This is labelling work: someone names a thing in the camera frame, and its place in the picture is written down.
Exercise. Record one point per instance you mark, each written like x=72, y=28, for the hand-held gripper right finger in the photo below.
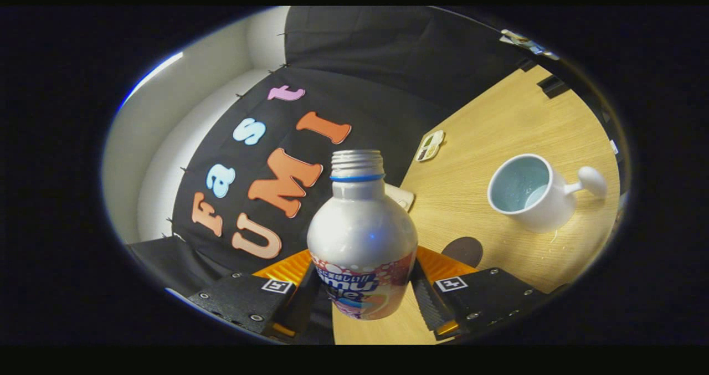
x=429, y=306

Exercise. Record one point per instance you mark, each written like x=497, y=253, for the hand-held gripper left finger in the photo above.
x=243, y=300

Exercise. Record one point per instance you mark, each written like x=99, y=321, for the dark brown round coaster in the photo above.
x=462, y=250

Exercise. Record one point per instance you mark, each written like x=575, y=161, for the silver juice bottle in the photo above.
x=360, y=225

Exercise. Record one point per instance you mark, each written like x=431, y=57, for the white cup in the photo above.
x=548, y=209

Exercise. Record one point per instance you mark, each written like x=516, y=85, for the white toaster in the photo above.
x=401, y=198

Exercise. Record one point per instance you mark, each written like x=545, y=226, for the white divided condiment tray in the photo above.
x=430, y=145

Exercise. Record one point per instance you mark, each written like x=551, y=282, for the wooden table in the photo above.
x=498, y=126

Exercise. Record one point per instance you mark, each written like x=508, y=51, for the black table clamp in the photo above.
x=529, y=65
x=554, y=86

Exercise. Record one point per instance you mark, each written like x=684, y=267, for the black backdrop cloth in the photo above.
x=360, y=48

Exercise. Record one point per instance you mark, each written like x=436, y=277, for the cluttered side stand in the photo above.
x=529, y=44

